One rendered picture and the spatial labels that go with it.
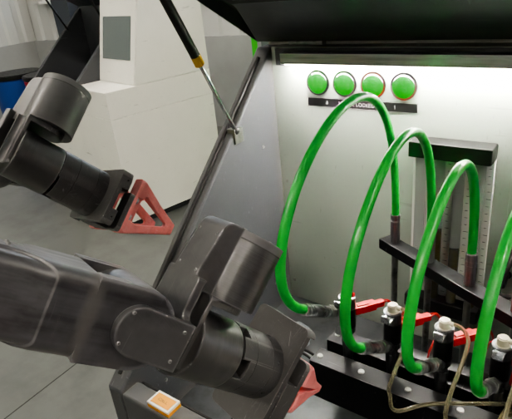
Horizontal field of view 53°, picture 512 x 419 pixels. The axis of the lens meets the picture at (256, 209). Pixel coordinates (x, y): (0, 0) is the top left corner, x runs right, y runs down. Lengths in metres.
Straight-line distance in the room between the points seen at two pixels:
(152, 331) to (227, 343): 0.08
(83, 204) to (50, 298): 0.29
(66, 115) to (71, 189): 0.08
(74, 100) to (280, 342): 0.35
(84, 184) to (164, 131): 3.16
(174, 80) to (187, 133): 0.40
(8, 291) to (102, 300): 0.06
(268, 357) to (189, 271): 0.11
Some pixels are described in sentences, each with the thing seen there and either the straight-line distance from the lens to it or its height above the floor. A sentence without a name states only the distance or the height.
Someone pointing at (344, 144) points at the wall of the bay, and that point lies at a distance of 1.09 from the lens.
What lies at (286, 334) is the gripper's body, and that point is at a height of 1.30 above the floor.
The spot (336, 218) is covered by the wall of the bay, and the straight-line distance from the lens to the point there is 1.17.
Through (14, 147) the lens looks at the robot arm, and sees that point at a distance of 0.60.
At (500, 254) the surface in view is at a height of 1.28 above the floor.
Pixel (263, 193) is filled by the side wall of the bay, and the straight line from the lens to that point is 1.15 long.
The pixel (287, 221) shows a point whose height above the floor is 1.31.
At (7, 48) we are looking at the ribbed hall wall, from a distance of 7.96.
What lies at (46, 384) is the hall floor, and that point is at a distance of 2.64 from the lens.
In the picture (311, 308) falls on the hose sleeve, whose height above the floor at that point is 1.15.
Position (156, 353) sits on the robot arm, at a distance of 0.37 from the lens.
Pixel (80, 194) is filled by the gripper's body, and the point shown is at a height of 1.39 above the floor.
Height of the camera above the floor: 1.60
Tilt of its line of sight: 25 degrees down
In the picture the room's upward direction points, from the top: 6 degrees counter-clockwise
